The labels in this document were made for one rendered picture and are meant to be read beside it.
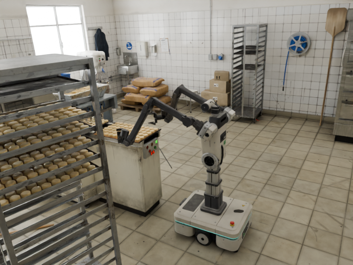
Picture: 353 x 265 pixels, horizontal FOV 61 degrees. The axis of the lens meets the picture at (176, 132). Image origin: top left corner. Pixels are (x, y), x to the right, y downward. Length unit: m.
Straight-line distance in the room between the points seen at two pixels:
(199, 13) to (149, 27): 1.37
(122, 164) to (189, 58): 4.39
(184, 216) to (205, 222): 0.21
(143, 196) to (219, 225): 0.86
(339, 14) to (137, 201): 4.60
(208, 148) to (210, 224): 0.70
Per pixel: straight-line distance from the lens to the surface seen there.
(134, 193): 3.26
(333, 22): 6.13
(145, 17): 7.72
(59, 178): 1.96
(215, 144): 2.57
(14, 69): 1.59
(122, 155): 3.13
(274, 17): 6.36
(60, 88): 1.71
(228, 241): 2.84
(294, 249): 3.10
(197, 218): 2.89
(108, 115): 3.77
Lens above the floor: 2.01
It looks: 21 degrees down
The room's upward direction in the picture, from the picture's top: 3 degrees counter-clockwise
